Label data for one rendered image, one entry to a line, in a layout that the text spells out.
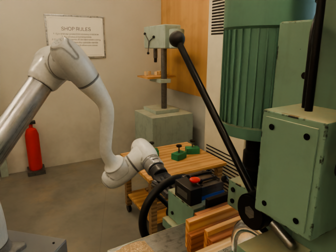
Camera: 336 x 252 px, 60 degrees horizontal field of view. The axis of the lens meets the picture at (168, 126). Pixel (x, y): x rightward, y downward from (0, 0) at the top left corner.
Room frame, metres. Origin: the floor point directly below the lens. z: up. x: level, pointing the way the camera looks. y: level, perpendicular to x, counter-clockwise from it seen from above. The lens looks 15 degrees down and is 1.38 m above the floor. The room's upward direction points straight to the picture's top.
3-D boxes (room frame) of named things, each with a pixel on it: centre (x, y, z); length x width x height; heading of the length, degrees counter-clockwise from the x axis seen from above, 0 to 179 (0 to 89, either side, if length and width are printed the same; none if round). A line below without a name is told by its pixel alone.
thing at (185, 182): (0.78, -0.09, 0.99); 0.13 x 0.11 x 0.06; 121
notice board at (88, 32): (3.40, 1.02, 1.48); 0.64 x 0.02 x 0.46; 118
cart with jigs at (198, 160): (2.16, -0.02, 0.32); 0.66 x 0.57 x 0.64; 118
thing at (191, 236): (0.66, -0.16, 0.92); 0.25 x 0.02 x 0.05; 121
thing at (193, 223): (0.67, -0.13, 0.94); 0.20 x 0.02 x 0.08; 121
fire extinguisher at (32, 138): (3.05, 1.49, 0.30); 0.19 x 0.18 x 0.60; 28
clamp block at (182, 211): (0.78, -0.09, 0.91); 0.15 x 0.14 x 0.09; 121
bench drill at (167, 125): (3.03, 0.04, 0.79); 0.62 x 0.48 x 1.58; 29
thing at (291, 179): (0.36, -0.18, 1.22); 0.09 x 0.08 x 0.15; 31
